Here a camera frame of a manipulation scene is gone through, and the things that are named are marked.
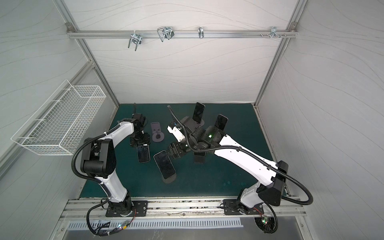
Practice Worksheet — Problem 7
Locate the back left round stand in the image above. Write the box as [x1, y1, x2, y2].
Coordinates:
[151, 122, 165, 143]

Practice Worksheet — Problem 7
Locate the right black cable conduit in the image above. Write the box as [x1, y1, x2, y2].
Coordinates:
[167, 104, 314, 206]

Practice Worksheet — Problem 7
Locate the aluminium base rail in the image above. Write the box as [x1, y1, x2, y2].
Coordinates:
[59, 196, 307, 221]

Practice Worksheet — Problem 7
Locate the dark centre stand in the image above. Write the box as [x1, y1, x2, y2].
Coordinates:
[194, 153, 206, 164]

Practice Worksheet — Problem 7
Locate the purple phone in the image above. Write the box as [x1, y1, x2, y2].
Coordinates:
[215, 114, 228, 131]

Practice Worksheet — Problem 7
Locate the left metal clamp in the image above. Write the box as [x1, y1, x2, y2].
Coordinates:
[128, 33, 142, 51]

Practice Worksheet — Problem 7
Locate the right metal clamp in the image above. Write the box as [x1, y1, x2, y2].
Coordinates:
[260, 27, 287, 39]

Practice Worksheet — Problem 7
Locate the green table mat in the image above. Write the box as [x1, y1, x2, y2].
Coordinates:
[79, 103, 287, 199]

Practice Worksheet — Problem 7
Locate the aluminium crossbar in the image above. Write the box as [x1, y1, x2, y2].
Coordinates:
[67, 29, 299, 40]

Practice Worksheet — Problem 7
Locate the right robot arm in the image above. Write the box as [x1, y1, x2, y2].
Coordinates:
[167, 117, 289, 212]

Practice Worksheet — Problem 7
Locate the front left round stand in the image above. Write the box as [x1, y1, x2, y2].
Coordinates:
[162, 174, 177, 184]

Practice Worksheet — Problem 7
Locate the white wire basket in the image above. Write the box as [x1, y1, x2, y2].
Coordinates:
[11, 80, 106, 156]

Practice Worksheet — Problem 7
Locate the white slotted cable duct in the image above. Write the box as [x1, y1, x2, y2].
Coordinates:
[67, 218, 244, 231]

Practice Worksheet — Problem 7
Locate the metal clamp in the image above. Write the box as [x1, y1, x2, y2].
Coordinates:
[198, 27, 204, 39]
[128, 33, 142, 51]
[157, 26, 175, 42]
[260, 27, 287, 39]

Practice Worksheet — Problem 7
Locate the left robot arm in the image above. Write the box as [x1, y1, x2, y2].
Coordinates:
[80, 114, 151, 217]

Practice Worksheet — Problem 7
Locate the teal phone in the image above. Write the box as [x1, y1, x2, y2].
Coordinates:
[154, 150, 176, 179]

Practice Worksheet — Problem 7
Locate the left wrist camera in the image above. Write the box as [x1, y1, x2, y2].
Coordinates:
[132, 113, 146, 128]

